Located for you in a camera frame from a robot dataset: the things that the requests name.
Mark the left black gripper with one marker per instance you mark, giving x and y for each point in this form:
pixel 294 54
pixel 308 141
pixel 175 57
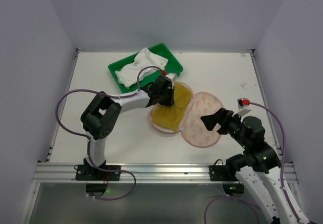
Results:
pixel 166 96

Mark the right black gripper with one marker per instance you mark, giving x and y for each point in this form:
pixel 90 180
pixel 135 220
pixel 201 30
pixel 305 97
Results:
pixel 221 122

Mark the mustard yellow bra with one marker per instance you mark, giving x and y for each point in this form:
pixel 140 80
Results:
pixel 170 117

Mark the peach patterned mesh laundry bag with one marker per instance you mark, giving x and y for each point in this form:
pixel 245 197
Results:
pixel 192 128

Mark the white bra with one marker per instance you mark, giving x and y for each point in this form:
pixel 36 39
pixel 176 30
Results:
pixel 127 75

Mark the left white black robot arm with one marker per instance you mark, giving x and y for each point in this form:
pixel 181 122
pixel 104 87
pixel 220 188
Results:
pixel 102 113

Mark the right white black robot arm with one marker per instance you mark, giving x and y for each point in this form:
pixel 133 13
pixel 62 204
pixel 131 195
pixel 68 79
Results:
pixel 258 168

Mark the green plastic tray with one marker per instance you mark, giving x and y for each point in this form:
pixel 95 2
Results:
pixel 173 66

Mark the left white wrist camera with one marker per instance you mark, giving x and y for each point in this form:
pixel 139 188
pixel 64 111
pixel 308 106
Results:
pixel 171 76

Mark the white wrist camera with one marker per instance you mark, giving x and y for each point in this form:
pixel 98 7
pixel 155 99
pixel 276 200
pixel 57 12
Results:
pixel 171 76
pixel 243 107

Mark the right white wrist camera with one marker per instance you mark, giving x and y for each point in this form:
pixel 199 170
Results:
pixel 243 107

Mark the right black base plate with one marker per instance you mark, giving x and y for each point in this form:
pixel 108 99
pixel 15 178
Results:
pixel 219 173

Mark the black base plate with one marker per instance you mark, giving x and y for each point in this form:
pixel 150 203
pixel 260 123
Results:
pixel 219 173
pixel 89 173

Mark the aluminium mounting rail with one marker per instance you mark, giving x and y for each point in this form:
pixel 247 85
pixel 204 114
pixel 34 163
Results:
pixel 144 173

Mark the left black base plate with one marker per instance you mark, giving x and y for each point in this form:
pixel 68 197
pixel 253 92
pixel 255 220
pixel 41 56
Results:
pixel 89 173

